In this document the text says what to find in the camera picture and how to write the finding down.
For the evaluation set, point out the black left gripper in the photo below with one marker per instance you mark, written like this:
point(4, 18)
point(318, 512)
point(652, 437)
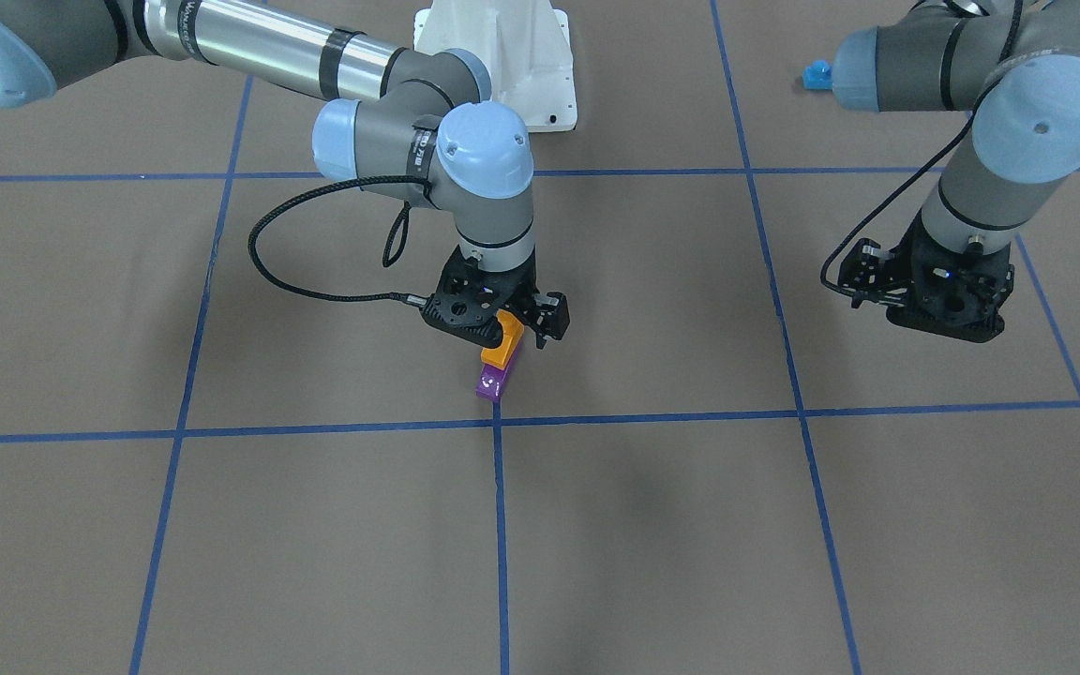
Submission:
point(865, 270)

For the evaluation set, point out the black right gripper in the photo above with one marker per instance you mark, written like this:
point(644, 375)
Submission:
point(547, 315)

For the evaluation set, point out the orange trapezoid block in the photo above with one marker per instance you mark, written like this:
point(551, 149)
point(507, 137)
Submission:
point(502, 356)

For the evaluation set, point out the purple trapezoid block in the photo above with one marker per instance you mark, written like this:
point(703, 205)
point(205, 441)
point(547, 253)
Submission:
point(493, 379)

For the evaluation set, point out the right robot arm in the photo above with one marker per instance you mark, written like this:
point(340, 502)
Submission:
point(420, 127)

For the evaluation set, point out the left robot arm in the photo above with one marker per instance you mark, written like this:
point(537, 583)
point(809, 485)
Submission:
point(1014, 66)

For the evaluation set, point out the long blue block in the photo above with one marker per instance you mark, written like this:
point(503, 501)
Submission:
point(818, 76)

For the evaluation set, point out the brown paper table mat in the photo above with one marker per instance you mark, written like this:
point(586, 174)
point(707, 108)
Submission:
point(722, 469)

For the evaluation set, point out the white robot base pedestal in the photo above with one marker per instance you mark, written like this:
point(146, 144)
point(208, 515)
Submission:
point(526, 47)

